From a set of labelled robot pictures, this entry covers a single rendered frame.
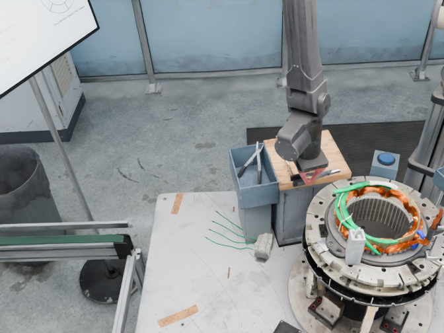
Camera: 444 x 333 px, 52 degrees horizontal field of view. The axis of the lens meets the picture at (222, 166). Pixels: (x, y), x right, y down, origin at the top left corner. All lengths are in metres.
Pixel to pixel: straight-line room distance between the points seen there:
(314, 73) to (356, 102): 2.45
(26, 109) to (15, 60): 1.72
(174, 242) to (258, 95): 2.08
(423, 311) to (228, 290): 0.53
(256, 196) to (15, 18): 0.85
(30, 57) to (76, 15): 0.23
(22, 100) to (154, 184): 1.00
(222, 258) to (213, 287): 0.11
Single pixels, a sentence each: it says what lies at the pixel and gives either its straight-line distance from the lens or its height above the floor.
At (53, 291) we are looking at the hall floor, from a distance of 2.48.
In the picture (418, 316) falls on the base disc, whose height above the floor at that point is 0.80.
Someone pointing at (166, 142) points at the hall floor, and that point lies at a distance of 3.05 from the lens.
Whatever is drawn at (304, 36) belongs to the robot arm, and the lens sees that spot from 0.88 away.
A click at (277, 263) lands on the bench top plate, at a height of 0.78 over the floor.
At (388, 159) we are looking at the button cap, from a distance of 1.37.
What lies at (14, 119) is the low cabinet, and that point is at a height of 0.21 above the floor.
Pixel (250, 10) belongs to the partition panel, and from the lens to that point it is 3.22.
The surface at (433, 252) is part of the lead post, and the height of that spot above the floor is 1.12.
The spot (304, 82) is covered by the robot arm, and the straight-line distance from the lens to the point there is 0.93.
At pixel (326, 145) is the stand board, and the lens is 1.35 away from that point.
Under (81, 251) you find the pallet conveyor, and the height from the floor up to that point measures 0.72.
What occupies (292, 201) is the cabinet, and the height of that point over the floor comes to 0.98.
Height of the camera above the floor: 1.95
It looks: 44 degrees down
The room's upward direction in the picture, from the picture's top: 5 degrees counter-clockwise
